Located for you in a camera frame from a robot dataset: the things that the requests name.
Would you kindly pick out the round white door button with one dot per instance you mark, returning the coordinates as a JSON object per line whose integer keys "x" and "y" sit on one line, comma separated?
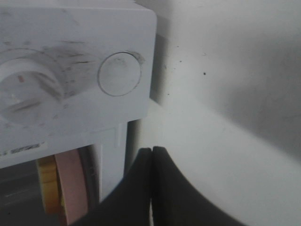
{"x": 119, "y": 74}

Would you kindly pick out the white bread sandwich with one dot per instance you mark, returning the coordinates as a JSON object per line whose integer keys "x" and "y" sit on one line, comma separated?
{"x": 49, "y": 185}

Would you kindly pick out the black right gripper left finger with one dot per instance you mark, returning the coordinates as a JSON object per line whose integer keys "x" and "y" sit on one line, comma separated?
{"x": 129, "y": 203}

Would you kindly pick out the pink round plate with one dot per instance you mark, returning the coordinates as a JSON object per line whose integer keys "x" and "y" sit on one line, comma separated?
{"x": 73, "y": 185}

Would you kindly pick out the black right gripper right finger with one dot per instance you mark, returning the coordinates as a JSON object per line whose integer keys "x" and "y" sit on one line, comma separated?
{"x": 175, "y": 202}

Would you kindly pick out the white timer knob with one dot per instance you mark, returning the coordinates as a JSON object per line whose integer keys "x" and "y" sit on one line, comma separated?
{"x": 31, "y": 92}

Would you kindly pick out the white microwave oven body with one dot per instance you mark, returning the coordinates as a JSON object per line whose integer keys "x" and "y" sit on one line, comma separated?
{"x": 74, "y": 36}

